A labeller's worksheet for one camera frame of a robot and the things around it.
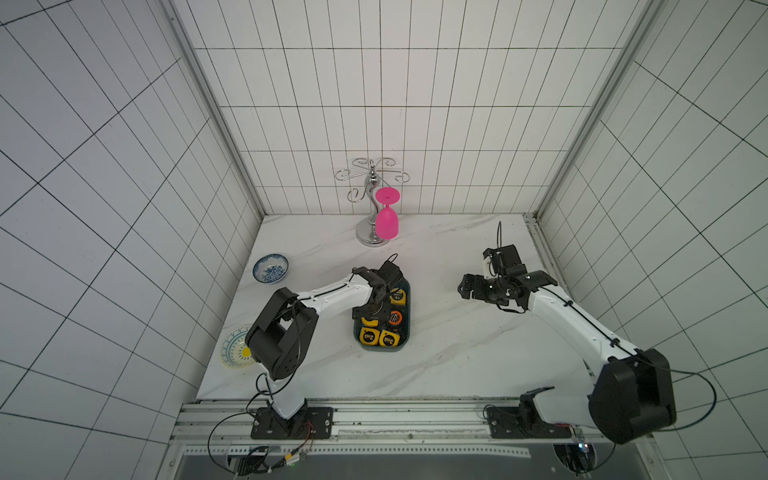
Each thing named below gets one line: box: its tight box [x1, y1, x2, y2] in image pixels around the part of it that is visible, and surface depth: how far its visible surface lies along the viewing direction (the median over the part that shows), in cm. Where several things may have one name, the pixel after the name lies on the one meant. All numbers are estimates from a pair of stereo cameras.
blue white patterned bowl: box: [252, 253, 289, 285], surface depth 103 cm
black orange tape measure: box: [388, 310, 403, 325], surface depth 89 cm
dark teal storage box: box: [353, 277, 411, 352], surface depth 88 cm
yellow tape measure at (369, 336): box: [360, 327, 380, 346], surface depth 87 cm
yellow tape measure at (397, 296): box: [389, 287, 406, 306], surface depth 95 cm
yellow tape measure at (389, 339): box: [379, 330, 401, 347], surface depth 87 cm
